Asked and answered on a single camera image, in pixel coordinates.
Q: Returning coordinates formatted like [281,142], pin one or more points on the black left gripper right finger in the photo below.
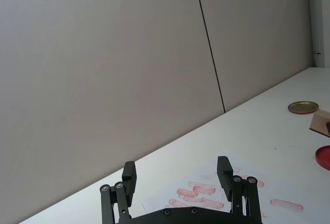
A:
[224,182]

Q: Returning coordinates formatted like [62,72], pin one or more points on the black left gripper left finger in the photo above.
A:
[129,182]

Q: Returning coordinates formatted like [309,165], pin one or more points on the white paper with red stamps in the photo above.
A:
[206,182]

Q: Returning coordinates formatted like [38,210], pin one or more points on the round red ink pad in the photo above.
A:
[324,157]

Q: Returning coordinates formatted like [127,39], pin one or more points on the round gold metal lid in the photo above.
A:
[303,107]

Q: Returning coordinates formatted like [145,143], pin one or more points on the brown wooden stamp block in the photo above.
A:
[319,123]

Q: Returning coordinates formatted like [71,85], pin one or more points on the small silver metal latch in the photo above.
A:
[316,52]

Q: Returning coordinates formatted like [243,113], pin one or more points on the grey upright frame post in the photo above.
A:
[315,15]

